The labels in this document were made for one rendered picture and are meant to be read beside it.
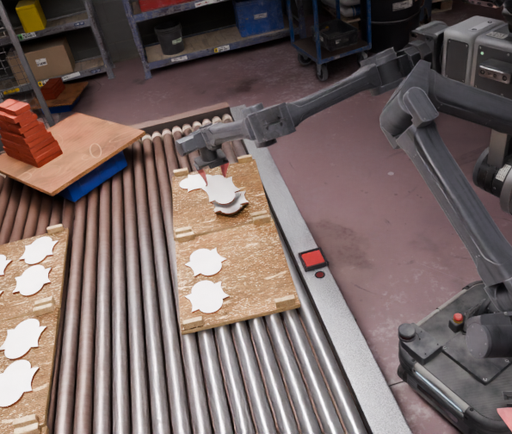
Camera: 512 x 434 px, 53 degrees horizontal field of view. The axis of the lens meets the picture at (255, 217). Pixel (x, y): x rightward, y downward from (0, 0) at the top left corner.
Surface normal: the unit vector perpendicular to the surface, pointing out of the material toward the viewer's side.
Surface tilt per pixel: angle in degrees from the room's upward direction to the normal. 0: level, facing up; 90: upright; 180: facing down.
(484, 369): 0
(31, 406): 0
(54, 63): 90
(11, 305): 0
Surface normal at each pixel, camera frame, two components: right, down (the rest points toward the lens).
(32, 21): 0.23, 0.57
